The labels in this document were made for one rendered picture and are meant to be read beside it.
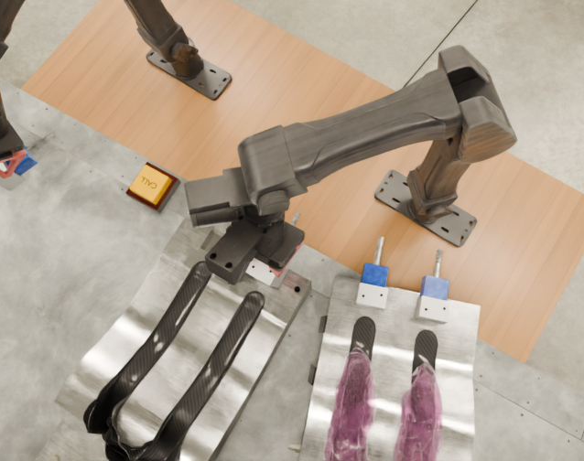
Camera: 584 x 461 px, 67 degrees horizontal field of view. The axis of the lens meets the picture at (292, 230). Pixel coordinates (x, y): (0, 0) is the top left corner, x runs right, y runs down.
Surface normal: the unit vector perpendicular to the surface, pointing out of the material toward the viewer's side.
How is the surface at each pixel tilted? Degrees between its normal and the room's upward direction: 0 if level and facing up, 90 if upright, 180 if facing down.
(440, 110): 14
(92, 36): 0
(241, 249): 22
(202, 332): 3
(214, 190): 10
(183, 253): 0
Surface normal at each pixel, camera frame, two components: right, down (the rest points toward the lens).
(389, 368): 0.05, -0.65
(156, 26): 0.66, 0.65
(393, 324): -0.05, -0.25
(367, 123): -0.28, -0.18
